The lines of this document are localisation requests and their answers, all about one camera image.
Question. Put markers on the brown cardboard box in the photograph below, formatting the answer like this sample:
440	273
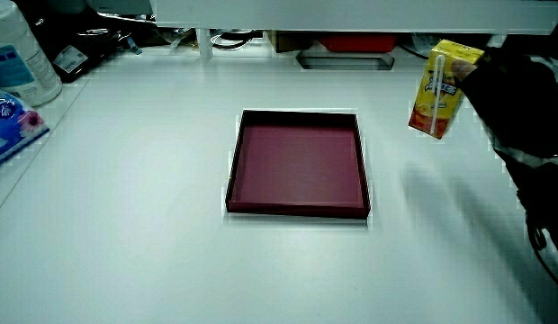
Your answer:
288	41

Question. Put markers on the white desk shelf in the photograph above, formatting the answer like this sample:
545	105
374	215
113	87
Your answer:
351	15

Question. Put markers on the yellow ice redtea carton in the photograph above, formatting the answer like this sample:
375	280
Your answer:
426	114

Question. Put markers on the dark red square tray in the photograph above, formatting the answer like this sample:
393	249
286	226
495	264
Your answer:
299	166

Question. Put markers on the red box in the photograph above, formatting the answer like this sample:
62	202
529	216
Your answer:
357	42

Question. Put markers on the blue flowered tissue packet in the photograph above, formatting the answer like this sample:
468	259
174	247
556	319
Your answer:
9	126

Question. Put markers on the person's right hand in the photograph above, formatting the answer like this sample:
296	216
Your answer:
517	103

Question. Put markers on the black bag with white label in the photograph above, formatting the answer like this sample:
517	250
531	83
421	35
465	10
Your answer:
76	40

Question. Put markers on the white wipes canister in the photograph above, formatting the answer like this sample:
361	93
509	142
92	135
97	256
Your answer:
18	58

